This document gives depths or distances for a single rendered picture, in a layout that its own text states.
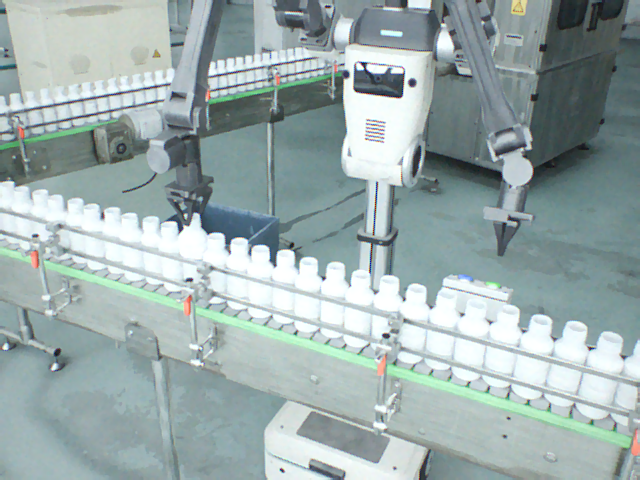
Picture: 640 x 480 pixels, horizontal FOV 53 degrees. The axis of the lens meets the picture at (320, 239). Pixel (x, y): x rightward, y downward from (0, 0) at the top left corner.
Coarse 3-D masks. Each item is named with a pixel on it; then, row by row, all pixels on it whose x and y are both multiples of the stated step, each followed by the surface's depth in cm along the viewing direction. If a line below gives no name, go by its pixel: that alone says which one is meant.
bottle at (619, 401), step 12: (636, 348) 111; (624, 360) 113; (636, 360) 111; (624, 372) 113; (636, 372) 110; (624, 384) 113; (624, 396) 113; (636, 396) 112; (624, 408) 114; (624, 420) 115
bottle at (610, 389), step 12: (612, 336) 113; (600, 348) 112; (612, 348) 111; (588, 360) 114; (600, 360) 112; (612, 360) 112; (612, 372) 112; (588, 384) 115; (600, 384) 113; (612, 384) 113; (588, 396) 116; (600, 396) 114; (612, 396) 115; (588, 408) 116
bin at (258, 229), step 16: (208, 208) 215; (224, 208) 212; (160, 224) 198; (208, 224) 218; (224, 224) 215; (240, 224) 211; (256, 224) 209; (272, 224) 200; (256, 240) 193; (272, 240) 203; (272, 256) 206
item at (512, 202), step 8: (504, 184) 132; (504, 192) 132; (512, 192) 131; (520, 192) 131; (504, 200) 132; (512, 200) 131; (520, 200) 131; (488, 208) 133; (496, 208) 133; (504, 208) 132; (512, 208) 132; (520, 208) 132; (512, 216) 132; (520, 216) 131; (528, 216) 130
